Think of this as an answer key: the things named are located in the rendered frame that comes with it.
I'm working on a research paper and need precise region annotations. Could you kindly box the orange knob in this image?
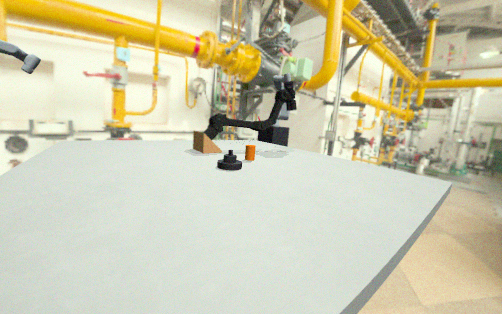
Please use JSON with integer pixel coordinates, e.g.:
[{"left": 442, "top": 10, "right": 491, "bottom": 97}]
[{"left": 245, "top": 145, "right": 255, "bottom": 161}]

